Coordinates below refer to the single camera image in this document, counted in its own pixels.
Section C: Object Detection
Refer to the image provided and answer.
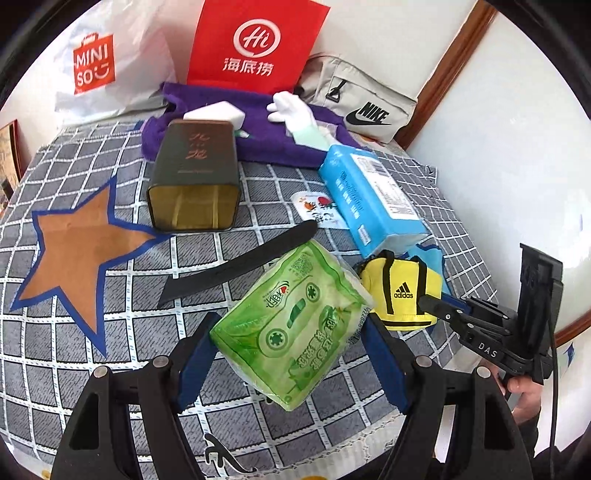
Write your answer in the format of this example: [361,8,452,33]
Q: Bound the blue tissue pack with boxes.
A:
[318,145,429,258]

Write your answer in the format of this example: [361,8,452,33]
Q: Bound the purple towel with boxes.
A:
[141,82,361,169]

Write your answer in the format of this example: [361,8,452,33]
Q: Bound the grey Nike waist bag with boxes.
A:
[298,54,417,143]

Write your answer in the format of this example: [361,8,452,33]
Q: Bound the yellow Adidas mini bag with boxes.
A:
[356,250,444,332]

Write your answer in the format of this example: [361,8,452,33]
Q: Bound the red Haidilao paper bag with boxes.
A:
[186,0,329,95]

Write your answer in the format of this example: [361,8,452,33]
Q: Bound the black strap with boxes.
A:
[156,219,320,309]

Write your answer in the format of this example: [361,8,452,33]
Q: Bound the brown book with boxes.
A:
[0,120,25,200]

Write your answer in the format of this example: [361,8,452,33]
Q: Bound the blue star marker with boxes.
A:
[402,244,452,296]

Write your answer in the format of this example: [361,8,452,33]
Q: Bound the dark green tea tin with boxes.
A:
[146,119,240,233]

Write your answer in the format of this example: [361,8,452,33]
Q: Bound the small fruit sticker packet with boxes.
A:
[290,191,349,230]

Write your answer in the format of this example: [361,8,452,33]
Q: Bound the person right hand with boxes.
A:
[480,360,543,425]

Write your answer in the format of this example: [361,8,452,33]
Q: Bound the white glove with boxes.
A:
[266,91,318,133]

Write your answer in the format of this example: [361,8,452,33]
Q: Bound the green tissue pack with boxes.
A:
[211,240,374,411]

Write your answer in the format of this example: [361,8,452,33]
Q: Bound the brown star marker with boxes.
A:
[10,177,170,355]

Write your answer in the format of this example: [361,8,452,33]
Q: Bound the brown wooden door frame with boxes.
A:
[394,1,498,149]

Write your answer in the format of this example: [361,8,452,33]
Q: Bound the white Miniso plastic bag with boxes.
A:
[54,0,180,116]

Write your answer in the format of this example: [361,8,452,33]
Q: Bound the mint green cloth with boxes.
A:
[290,126,339,152]

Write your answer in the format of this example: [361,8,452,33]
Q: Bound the white sponge block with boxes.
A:
[182,101,245,131]

